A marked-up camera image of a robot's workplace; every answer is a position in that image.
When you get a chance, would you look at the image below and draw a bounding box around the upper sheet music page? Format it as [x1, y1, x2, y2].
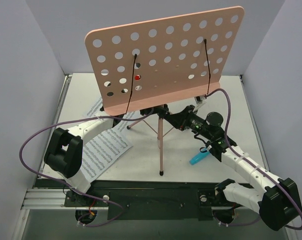
[83, 97, 103, 118]

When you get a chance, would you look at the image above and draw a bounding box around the blue plastic tube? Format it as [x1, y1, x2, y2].
[189, 147, 210, 165]

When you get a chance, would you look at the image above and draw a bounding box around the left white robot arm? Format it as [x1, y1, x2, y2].
[44, 114, 124, 206]

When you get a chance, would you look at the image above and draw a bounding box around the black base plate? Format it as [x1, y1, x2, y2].
[63, 179, 244, 222]

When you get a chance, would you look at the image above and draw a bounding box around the pink music stand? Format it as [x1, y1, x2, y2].
[84, 5, 246, 176]

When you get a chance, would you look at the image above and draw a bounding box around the lower sheet music page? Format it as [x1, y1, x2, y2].
[81, 121, 133, 182]

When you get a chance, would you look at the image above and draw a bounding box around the aluminium rail frame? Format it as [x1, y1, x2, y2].
[12, 73, 300, 240]

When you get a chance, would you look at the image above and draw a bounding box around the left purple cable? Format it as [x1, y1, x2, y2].
[19, 107, 156, 196]

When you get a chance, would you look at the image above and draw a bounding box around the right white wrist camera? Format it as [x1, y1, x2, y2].
[194, 95, 207, 110]

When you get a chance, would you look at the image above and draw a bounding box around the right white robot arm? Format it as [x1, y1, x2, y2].
[164, 105, 302, 231]

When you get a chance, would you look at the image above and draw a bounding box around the sheet music page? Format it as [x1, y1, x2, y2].
[83, 97, 103, 118]
[81, 121, 133, 182]

